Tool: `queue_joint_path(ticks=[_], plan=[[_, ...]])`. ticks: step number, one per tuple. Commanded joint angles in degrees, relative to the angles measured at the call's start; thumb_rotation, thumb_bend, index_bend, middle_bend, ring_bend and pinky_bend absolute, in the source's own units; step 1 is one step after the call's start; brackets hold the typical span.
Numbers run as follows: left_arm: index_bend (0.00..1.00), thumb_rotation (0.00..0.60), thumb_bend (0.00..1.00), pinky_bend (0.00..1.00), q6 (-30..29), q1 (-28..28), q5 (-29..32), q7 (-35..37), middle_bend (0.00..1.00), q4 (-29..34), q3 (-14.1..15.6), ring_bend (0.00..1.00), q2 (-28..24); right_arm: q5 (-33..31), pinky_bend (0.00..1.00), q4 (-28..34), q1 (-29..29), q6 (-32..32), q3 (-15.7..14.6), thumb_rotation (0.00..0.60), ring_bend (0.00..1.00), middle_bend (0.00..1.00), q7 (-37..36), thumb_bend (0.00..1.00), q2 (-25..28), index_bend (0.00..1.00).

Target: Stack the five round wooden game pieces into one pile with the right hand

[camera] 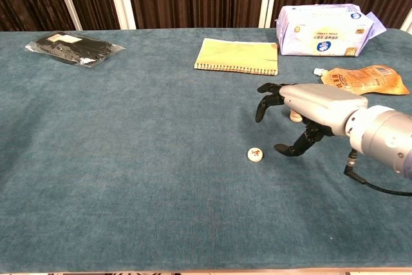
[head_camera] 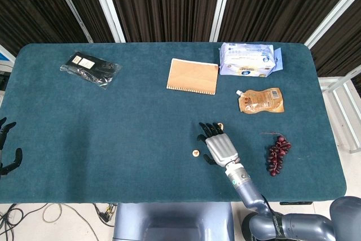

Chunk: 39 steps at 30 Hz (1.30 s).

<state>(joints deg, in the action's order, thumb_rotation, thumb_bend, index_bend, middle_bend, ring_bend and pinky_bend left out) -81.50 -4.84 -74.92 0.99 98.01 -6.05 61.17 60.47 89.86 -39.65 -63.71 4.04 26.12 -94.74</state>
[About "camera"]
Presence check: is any brown spout pouch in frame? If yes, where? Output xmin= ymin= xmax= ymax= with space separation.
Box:
xmin=313 ymin=64 xmax=411 ymax=97

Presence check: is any blue felt table cover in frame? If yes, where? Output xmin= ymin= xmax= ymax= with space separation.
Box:
xmin=0 ymin=27 xmax=412 ymax=273

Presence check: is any black garment in clear bag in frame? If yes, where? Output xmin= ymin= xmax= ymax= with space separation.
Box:
xmin=24 ymin=31 xmax=126 ymax=68

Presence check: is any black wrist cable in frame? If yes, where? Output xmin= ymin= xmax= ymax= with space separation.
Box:
xmin=343 ymin=149 xmax=412 ymax=197

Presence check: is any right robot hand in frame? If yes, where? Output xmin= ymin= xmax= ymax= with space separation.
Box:
xmin=255 ymin=82 xmax=369 ymax=158

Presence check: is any spiral-bound paper notebook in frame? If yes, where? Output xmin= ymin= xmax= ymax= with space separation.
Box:
xmin=193 ymin=37 xmax=279 ymax=77

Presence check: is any white tissue pack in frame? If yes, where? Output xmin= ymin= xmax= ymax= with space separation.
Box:
xmin=275 ymin=3 xmax=387 ymax=57

